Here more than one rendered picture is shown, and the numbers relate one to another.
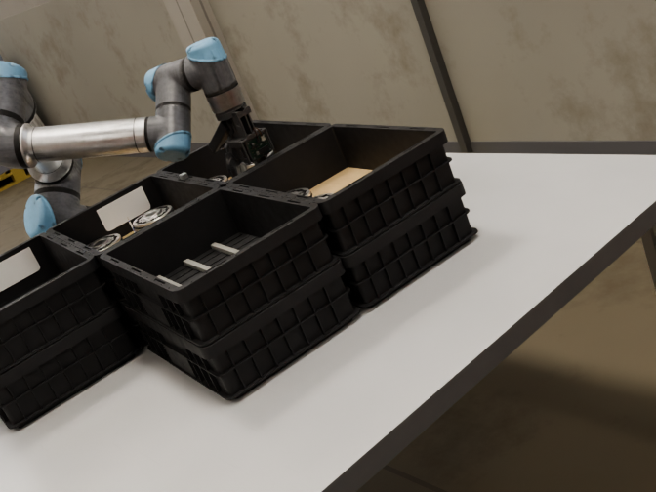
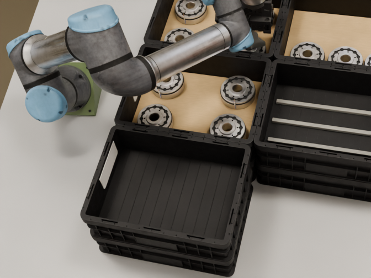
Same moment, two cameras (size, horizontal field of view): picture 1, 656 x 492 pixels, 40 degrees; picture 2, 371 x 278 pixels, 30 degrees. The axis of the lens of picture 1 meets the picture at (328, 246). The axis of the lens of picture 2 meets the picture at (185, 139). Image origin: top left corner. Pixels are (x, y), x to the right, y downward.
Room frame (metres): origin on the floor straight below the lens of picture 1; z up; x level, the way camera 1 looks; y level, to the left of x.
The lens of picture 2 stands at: (1.06, 1.17, 2.51)
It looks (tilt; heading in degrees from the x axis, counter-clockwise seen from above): 57 degrees down; 321
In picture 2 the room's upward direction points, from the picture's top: 13 degrees counter-clockwise
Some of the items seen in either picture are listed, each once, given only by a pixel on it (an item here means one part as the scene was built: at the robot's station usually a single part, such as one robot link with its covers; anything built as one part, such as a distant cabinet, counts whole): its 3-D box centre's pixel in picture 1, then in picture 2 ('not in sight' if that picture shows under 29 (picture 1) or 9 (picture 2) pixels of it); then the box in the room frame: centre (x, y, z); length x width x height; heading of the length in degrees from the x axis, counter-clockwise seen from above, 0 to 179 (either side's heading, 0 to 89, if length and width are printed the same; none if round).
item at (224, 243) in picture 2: (6, 282); (167, 183); (1.81, 0.65, 0.92); 0.40 x 0.30 x 0.02; 26
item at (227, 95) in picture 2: not in sight; (237, 89); (1.88, 0.26, 0.86); 0.10 x 0.10 x 0.01
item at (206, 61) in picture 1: (210, 66); not in sight; (1.95, 0.09, 1.15); 0.09 x 0.08 x 0.11; 64
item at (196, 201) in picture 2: (18, 303); (169, 192); (1.81, 0.65, 0.87); 0.40 x 0.30 x 0.11; 26
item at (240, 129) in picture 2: not in sight; (227, 128); (1.82, 0.39, 0.86); 0.10 x 0.10 x 0.01
